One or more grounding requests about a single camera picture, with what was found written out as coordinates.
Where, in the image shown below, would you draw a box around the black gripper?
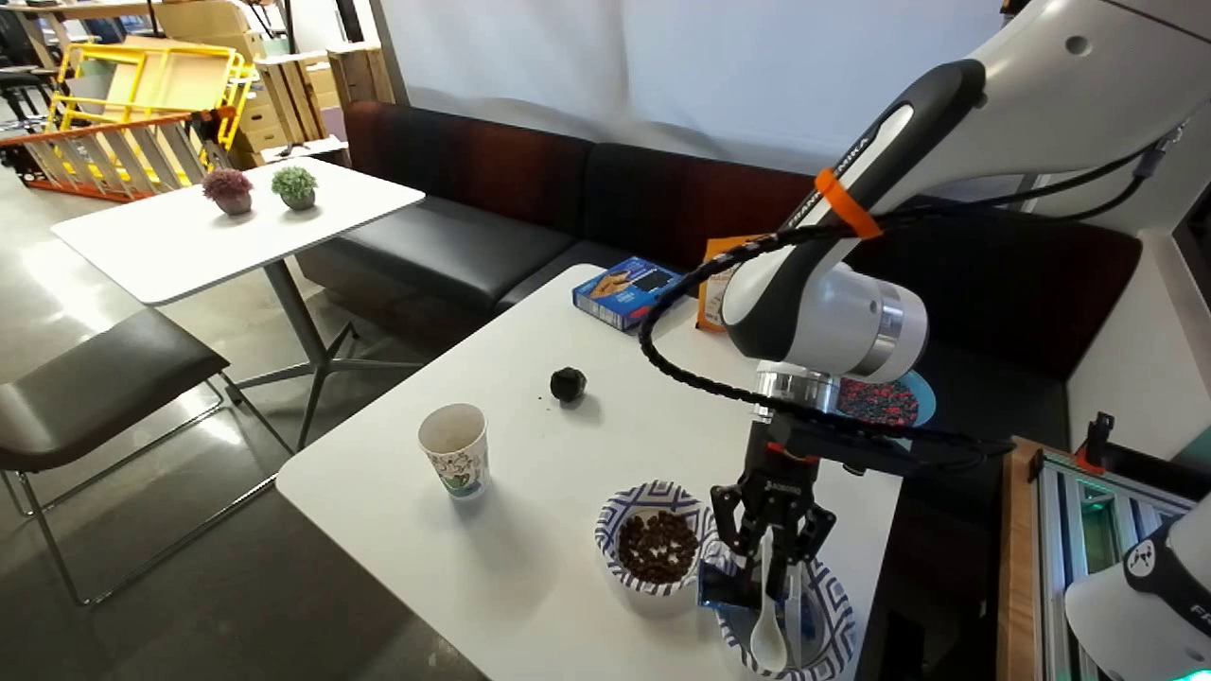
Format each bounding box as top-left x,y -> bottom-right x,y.
710,421 -> 841,635

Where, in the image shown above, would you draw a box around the patterned paper bowl brown contents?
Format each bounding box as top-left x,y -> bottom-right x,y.
595,479 -> 721,619

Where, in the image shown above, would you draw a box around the blue bowl colourful beads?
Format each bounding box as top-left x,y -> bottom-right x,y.
828,371 -> 940,434

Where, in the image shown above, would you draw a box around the blue and black block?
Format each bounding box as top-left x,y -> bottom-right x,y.
698,557 -> 763,612

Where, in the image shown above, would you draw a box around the blue patterned paper plate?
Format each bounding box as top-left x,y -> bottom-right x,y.
698,543 -> 862,681

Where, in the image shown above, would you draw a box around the white plastic knife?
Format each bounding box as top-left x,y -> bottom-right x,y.
786,566 -> 819,675

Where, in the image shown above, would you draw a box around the orange snack pouch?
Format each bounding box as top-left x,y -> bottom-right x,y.
693,231 -> 774,341

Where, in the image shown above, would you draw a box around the small black round object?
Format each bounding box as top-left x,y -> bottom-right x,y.
551,363 -> 592,410

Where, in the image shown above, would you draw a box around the wooden framed glass case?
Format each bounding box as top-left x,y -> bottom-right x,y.
997,413 -> 1211,681

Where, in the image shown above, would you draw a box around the blue cardboard box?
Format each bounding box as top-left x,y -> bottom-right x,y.
570,255 -> 687,336

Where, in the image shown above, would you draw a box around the white printed paper cup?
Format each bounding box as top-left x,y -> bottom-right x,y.
418,400 -> 494,503

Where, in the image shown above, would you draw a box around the white rounded object black logo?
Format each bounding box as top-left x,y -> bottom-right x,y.
1063,497 -> 1211,681

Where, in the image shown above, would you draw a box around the dark leather bench sofa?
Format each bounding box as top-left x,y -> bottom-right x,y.
296,99 -> 1149,544

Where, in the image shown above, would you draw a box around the white projection screen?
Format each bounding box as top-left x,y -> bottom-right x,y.
374,0 -> 1014,177

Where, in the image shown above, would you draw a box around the pink potted plant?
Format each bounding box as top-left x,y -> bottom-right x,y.
202,168 -> 258,220

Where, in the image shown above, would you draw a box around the wooden drawer cabinet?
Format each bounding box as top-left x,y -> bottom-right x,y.
235,45 -> 399,168

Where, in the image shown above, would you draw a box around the white side table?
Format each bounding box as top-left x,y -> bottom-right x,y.
50,157 -> 427,453

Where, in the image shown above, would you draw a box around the black metal chair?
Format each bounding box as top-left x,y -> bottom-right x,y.
0,308 -> 296,612

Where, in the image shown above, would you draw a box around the yellow metal rack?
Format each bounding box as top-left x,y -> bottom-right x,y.
47,36 -> 258,159

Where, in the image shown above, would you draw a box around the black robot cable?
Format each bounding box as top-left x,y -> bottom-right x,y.
636,128 -> 1179,448

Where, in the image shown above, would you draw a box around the orange cable strap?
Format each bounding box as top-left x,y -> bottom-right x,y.
812,168 -> 886,241

